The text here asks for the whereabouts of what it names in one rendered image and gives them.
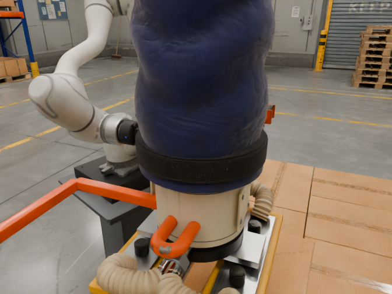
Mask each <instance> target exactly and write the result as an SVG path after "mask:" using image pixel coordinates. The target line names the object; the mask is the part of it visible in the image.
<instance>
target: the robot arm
mask: <svg viewBox="0 0 392 294"><path fill-rule="evenodd" d="M84 6H85V18H86V23H87V30H88V38H87V40H85V41H84V42H82V43H80V44H79V45H77V46H76V47H74V48H72V49H70V50H69V51H67V52H66V53H65V54H64V55H63V56H62V57H61V58H60V59H59V61H58V64H57V66H56V69H55V71H54V73H52V74H49V73H48V74H42V75H39V76H37V77H35V78H34V79H33V80H32V81H31V83H30V85H29V89H28V96H29V99H30V101H31V103H32V105H33V106H34V107H35V108H36V109H37V110H38V111H39V112H40V113H41V114H42V115H43V116H45V117H46V118H48V119H49V120H50V121H52V122H53V123H55V124H57V125H59V126H60V127H62V128H65V130H66V132H67V133H68V134H69V135H71V136H72V137H74V138H76V139H78V140H81V141H85V142H90V143H94V144H103V147H104V152H105V154H106V158H107V163H105V164H103V165H101V166H99V170H101V173H102V175H103V176H105V175H108V174H111V173H113V174H115V175H118V176H119V177H125V176H126V175H128V174H129V173H131V172H133V171H134V170H136V169H138V168H139V163H138V160H137V153H136V146H135V130H136V129H137V128H138V122H137V121H135V120H132V117H131V116H130V115H128V114H125V113H114V114H108V113H106V112H105V111H104V110H102V109H99V108H98V107H96V106H94V105H93V104H91V103H90V102H89V101H88V100H89V98H88V96H87V94H86V90H85V87H84V82H83V81H82V80H81V79H80V78H79V77H78V74H77V72H78V68H79V67H80V66H82V65H83V64H85V63H86V62H88V61H90V60H91V59H93V58H94V57H96V56H98V55H99V54H100V53H101V52H102V51H103V49H104V47H105V45H106V42H107V38H108V34H109V30H110V26H111V22H112V19H113V18H114V17H116V16H123V15H126V16H127V19H128V21H129V23H130V20H131V13H132V9H133V6H134V0H85V1H84Z"/></svg>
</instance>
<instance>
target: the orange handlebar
mask: <svg viewBox="0 0 392 294"><path fill-rule="evenodd" d="M77 190H80V191H84V192H87V193H92V194H96V195H101V196H104V197H108V198H112V199H115V200H120V201H124V202H129V203H132V204H136V205H140V206H143V207H148V208H152V209H157V205H156V194H153V195H151V193H148V192H143V191H139V190H134V189H131V188H126V187H121V186H118V185H113V184H109V183H104V182H100V181H96V180H91V179H88V178H83V177H79V178H77V179H74V178H73V179H70V180H68V181H67V182H66V183H64V184H62V185H61V186H59V187H57V188H56V189H54V190H52V191H51V192H49V193H48V194H46V195H45V196H43V197H41V198H40V199H38V200H37V201H35V202H34V203H32V204H30V205H29V206H27V207H25V208H24V209H23V210H21V211H19V212H18V213H16V214H14V215H13V216H11V217H10V218H8V219H7V220H5V221H3V222H2V223H0V244H1V243H2V242H4V241H5V240H6V239H8V238H9V237H11V236H12V235H14V234H15V233H16V232H18V231H19V230H20V229H22V228H24V227H25V226H27V225H28V224H29V223H31V222H32V221H34V220H35V219H37V218H38V217H39V216H41V215H42V214H44V213H45V212H47V211H48V210H50V209H51V208H52V207H54V206H56V205H57V204H59V203H60V202H61V201H63V200H64V199H66V198H67V197H68V196H70V195H71V194H73V193H74V192H75V191H77ZM176 226H177V220H176V218H175V217H174V216H172V215H169V216H168V217H167V218H166V219H165V220H164V221H163V223H162V224H161V225H160V226H159V227H158V229H157V230H156V232H155V233H154V234H153V235H152V237H151V239H150V247H151V249H152V251H153V252H154V253H155V254H157V255H159V256H161V257H163V258H177V257H179V256H182V255H183V254H184V253H185V252H186V251H187V250H188V248H189V247H190V245H191V243H192V242H193V240H194V239H195V237H196V235H197V234H198V232H199V231H200V228H201V225H200V224H199V223H198V222H196V221H191V222H189V223H188V225H187V226H186V227H185V229H184V230H183V232H182V233H181V235H180V236H179V238H178V239H177V240H176V241H175V242H174V243H167V242H165V241H166V240H167V238H168V237H169V236H170V234H171V233H172V231H173V230H174V229H175V227H176Z"/></svg>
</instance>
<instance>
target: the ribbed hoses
mask: <svg viewBox="0 0 392 294"><path fill-rule="evenodd" d="M250 196H253V197H255V202H254V203H255V204H254V207H253V211H251V213H252V214H251V215H252V216H255V217H256V218H260V219H262V220H264V221H267V219H268V216H269V215H270V212H271V208H272V205H273V200H274V198H273V193H272V192H271V190H270V188H269V187H266V185H265V184H262V182H258V181H257V180H256V181H253V182H251V187H250ZM137 268H138V264H137V260H136V259H135V258H134V257H131V256H130V255H127V254H124V253H114V254H113V255H111V256H108V257H107V258H106V259H105V260H104V261H103V262H102V263H101V265H100V266H99V267H98V269H97V276H96V282H97V284H98V285H99V286H100V287H101V288H102V290H103V291H106V292H108V293H112V294H201V293H196V291H195V290H193V291H192V290H191V288H187V286H184V284H183V282H182V280H181V277H179V274H180V273H179V272H178V271H177V270H175V269H169V270H173V271H174V272H178V275H177V274H174V273H168V274H164V275H162V273H161V272H160V270H159V269H158V268H156V267H154V268H152V270H151V269H150V270H149V271H147V270H146V272H145V271H140V270H138V271H137ZM218 294H240V293H239V292H238V291H237V290H236V289H234V288H230V287H228V288H224V289H222V290H221V291H220V292H219V293H218Z"/></svg>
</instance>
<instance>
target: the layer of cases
mask: <svg viewBox="0 0 392 294"><path fill-rule="evenodd" d="M312 176H313V178H312ZM256 180H257V181H258V182H262V184H265V185H266V187H269V188H270V190H271V192H272V193H273V198H274V200H273V205H272V208H271V212H273V213H277V214H282V215H283V221H282V226H281V231H280V232H282V233H286V234H289V235H293V236H297V237H301V238H303V239H307V240H311V241H314V242H315V245H314V251H313V258H312V262H311V269H310V275H309V281H308V286H307V292H306V294H392V180H387V179H383V178H376V177H370V176H363V175H359V174H352V173H346V172H342V171H335V170H328V169H322V168H318V167H315V168H314V171H313V167H311V166H305V165H301V164H294V163H287V162H280V161H277V160H270V159H266V160H265V163H264V167H263V170H262V173H261V174H260V176H259V177H258V178H257V179H255V181H256Z"/></svg>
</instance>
